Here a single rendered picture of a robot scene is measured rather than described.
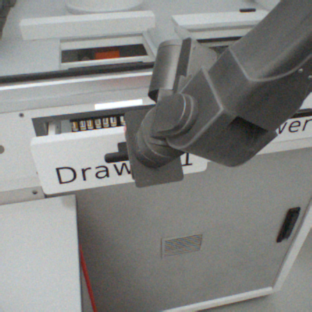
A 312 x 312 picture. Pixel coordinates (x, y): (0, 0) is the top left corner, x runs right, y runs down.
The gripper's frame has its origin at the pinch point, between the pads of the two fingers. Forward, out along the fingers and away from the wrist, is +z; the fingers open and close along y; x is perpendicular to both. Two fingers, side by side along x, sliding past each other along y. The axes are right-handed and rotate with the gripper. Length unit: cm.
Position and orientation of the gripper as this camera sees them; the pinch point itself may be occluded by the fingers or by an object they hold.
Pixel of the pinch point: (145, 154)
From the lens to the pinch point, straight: 52.5
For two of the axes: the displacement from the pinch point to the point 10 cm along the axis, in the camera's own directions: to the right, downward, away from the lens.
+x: -9.7, 1.5, -1.7
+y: -1.7, -9.8, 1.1
